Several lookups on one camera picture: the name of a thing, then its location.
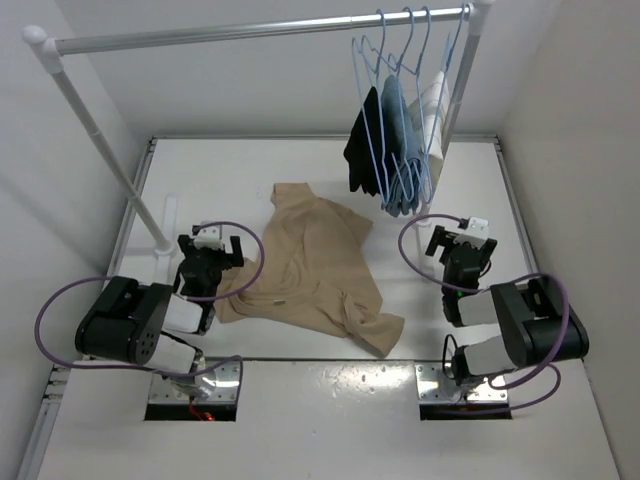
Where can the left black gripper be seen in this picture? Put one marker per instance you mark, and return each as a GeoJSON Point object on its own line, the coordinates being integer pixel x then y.
{"type": "Point", "coordinates": [186, 243]}

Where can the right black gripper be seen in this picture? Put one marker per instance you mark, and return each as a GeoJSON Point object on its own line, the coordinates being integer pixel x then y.
{"type": "Point", "coordinates": [441, 238]}

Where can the beige t shirt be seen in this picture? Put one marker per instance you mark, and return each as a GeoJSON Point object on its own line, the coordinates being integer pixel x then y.
{"type": "Point", "coordinates": [314, 274]}

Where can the blue wire hanger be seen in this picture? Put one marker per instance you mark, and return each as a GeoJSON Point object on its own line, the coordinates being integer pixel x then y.
{"type": "Point", "coordinates": [366, 60]}

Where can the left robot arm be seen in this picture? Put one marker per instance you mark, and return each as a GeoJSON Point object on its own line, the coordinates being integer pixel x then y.
{"type": "Point", "coordinates": [141, 325]}

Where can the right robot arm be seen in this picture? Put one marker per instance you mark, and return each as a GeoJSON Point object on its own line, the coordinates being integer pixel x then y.
{"type": "Point", "coordinates": [530, 315]}

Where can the blue garment on hanger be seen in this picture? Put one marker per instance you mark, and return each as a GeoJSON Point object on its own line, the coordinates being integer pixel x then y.
{"type": "Point", "coordinates": [405, 149]}

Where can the black garment on hanger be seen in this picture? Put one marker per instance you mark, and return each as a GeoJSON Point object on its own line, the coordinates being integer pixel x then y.
{"type": "Point", "coordinates": [364, 146]}

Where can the white garment on hanger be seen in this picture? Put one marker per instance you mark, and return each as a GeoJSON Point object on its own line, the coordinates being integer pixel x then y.
{"type": "Point", "coordinates": [427, 113]}

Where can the white clothes rack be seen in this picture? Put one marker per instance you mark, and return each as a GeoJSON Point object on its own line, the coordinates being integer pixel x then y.
{"type": "Point", "coordinates": [50, 51]}

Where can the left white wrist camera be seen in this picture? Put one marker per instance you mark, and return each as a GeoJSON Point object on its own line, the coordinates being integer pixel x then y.
{"type": "Point", "coordinates": [208, 237]}

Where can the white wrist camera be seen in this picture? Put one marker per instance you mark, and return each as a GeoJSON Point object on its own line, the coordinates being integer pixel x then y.
{"type": "Point", "coordinates": [208, 237]}
{"type": "Point", "coordinates": [475, 233]}

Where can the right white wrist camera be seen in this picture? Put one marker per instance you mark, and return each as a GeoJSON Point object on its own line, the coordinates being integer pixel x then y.
{"type": "Point", "coordinates": [475, 233]}

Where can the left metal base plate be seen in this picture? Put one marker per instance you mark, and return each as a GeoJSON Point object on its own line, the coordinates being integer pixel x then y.
{"type": "Point", "coordinates": [217, 387]}

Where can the metal base plate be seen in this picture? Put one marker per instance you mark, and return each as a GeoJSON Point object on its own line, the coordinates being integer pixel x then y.
{"type": "Point", "coordinates": [434, 388]}
{"type": "Point", "coordinates": [217, 387]}

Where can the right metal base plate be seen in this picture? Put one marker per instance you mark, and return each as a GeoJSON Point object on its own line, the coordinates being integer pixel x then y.
{"type": "Point", "coordinates": [434, 388]}

